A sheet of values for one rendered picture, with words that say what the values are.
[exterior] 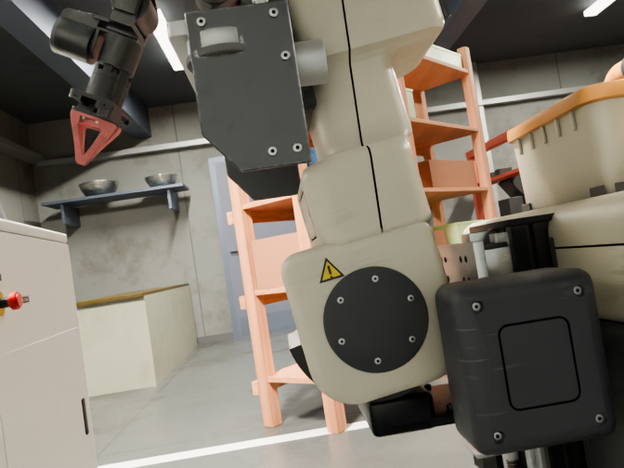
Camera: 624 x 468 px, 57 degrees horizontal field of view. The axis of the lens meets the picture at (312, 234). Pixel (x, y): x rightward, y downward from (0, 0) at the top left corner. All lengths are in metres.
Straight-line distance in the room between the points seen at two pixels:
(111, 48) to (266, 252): 1.98
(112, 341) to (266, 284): 2.19
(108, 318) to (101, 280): 2.47
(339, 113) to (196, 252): 6.40
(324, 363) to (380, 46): 0.34
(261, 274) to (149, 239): 4.34
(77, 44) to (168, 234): 6.14
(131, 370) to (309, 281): 4.27
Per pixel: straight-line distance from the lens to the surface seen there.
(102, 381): 4.87
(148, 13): 0.97
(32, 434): 1.41
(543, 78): 7.99
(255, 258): 2.86
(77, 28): 0.98
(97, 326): 4.82
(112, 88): 0.94
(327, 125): 0.63
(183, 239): 7.02
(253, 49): 0.58
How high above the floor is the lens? 0.79
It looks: 2 degrees up
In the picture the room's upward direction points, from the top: 9 degrees counter-clockwise
